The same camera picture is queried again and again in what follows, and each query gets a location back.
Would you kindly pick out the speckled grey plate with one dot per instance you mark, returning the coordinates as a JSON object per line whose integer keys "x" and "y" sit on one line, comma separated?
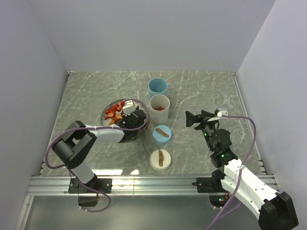
{"x": 113, "y": 113}

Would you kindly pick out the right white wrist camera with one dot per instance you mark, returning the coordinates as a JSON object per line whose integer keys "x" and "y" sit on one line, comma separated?
{"x": 220, "y": 113}

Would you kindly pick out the aluminium front rail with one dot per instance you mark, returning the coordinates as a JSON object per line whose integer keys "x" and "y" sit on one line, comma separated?
{"x": 133, "y": 185}

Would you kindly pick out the white lid brown handle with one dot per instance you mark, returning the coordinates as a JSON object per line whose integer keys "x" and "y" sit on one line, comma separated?
{"x": 160, "y": 160}

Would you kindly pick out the blue lid brown handle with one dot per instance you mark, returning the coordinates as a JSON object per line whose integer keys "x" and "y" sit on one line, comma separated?
{"x": 162, "y": 134}

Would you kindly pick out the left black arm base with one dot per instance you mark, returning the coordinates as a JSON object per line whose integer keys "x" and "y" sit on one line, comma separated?
{"x": 89, "y": 194}

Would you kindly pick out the aluminium rail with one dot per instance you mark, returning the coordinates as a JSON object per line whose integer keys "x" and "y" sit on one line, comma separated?
{"x": 133, "y": 185}
{"x": 250, "y": 127}

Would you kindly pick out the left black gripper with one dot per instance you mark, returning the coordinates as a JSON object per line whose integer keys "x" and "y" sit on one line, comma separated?
{"x": 125, "y": 118}

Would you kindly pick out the white cylindrical container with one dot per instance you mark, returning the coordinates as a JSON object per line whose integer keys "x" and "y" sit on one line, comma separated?
{"x": 159, "y": 109}

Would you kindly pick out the blue cylindrical container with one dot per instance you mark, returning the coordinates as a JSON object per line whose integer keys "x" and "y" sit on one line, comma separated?
{"x": 157, "y": 86}

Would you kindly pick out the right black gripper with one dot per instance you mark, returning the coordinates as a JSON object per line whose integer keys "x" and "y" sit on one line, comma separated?
{"x": 192, "y": 119}

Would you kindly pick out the aluminium right side rail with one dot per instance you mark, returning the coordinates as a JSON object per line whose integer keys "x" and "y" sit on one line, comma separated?
{"x": 250, "y": 127}

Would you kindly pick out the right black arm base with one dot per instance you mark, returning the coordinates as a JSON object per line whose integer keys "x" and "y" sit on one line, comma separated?
{"x": 217, "y": 195}

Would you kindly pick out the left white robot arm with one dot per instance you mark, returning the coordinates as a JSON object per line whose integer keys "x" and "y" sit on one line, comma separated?
{"x": 73, "y": 146}

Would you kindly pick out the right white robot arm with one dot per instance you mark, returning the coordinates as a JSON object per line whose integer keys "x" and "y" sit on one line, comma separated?
{"x": 273, "y": 210}

